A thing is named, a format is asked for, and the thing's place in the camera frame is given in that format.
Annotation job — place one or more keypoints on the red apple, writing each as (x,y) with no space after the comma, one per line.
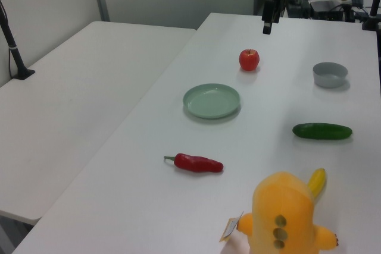
(249,59)

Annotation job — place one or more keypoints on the grey bowl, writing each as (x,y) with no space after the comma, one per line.
(329,75)

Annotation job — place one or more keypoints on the black electronics box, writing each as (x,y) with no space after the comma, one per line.
(330,10)

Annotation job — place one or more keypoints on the black clamp pole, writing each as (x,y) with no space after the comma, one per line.
(372,10)

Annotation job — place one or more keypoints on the pale green plate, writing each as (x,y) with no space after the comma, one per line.
(211,100)

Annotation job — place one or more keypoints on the green cucumber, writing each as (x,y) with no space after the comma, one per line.
(322,131)

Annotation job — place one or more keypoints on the red chili pepper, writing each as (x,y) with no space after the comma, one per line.
(198,163)

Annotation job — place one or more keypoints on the yellow banana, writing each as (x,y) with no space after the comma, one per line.
(317,181)

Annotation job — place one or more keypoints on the orange plush toy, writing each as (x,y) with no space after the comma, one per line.
(282,212)

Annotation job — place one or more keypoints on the white side table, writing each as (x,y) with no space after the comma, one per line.
(74,111)

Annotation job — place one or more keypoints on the paper tag of plush toy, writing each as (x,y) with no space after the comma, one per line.
(228,229)

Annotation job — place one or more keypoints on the black camera pole with base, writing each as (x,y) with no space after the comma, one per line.
(13,51)

